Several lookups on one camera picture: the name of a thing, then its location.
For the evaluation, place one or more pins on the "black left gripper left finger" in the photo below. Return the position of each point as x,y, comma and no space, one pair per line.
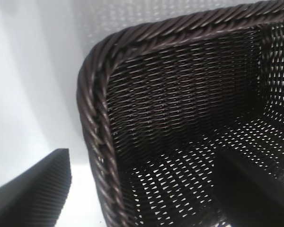
26,196

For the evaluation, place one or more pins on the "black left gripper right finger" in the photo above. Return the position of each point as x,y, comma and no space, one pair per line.
255,201

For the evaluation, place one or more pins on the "dark brown wicker basket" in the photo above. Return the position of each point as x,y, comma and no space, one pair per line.
180,94

